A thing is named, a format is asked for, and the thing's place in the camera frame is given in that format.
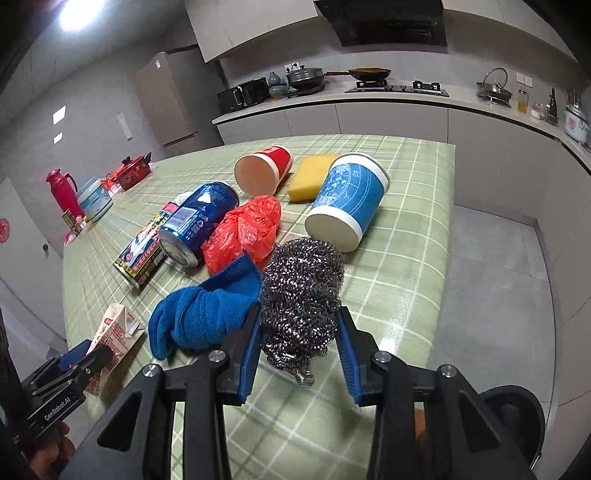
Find red plastic bag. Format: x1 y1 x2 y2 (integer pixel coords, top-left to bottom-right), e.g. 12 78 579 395
202 195 282 274

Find white red drink carton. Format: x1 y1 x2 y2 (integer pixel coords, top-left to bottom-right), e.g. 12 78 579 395
84 304 145 398

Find ceiling light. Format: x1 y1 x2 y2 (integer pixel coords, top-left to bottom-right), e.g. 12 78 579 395
58 0 100 33

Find black wok with lid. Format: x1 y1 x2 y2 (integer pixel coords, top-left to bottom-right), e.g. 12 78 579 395
285 66 329 90

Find white blue lidded pot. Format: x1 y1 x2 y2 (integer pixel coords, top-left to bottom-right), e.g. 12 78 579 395
75 179 114 224

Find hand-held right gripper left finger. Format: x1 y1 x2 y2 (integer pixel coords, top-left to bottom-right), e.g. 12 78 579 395
60 302 264 480

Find black range hood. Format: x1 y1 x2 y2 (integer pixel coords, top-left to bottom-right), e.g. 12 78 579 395
314 0 448 47

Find blue microfibre cloth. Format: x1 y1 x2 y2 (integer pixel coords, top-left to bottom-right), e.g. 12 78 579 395
148 254 263 361

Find yellow sponge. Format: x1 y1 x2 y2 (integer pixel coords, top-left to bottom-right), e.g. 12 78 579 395
288 154 342 203

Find black round trash bin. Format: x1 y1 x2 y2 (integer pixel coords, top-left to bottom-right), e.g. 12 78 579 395
478 385 546 480

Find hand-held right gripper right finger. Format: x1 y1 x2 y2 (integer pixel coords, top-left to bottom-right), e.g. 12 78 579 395
336 305 539 480

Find red electric pot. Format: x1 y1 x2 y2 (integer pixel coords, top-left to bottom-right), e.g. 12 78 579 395
108 151 153 191

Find grey wall cabinets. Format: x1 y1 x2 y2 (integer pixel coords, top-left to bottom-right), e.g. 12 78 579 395
185 0 580 63

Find black gas stove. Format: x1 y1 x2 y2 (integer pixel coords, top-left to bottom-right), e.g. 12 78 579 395
344 79 450 97

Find grey kitchen base cabinets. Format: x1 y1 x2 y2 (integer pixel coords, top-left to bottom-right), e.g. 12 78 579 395
211 88 591 296

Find small yellow black packet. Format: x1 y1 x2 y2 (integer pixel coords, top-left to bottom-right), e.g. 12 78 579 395
62 210 88 236

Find blue patterned paper cup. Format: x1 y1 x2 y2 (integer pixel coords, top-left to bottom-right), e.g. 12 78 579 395
304 153 391 253

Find white rice cooker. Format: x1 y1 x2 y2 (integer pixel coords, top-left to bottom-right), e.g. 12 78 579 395
564 104 591 141

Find blue soda can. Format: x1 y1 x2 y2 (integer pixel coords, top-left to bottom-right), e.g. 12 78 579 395
158 181 241 267

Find steel wool scrubber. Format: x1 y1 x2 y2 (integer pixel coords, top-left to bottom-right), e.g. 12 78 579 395
260 237 347 387

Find red paper cup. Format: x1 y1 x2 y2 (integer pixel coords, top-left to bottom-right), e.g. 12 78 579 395
233 145 294 196

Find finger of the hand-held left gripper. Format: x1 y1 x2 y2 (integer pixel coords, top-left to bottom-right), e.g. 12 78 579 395
32 344 114 408
21 339 93 394

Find black microwave oven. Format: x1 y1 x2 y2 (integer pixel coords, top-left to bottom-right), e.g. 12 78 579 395
217 78 271 114

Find red thermos jug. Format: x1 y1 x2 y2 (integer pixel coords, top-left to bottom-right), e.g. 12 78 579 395
46 169 86 221

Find person's left hand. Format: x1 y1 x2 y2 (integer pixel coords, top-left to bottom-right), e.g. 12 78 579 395
25 422 77 480

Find black frying pan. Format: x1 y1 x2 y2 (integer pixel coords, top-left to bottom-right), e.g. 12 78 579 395
325 67 392 80

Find green checkered tablecloth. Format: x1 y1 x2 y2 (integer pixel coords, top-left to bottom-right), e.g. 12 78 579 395
62 134 455 480

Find brown refrigerator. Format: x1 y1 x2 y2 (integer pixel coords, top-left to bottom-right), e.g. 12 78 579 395
134 48 225 160

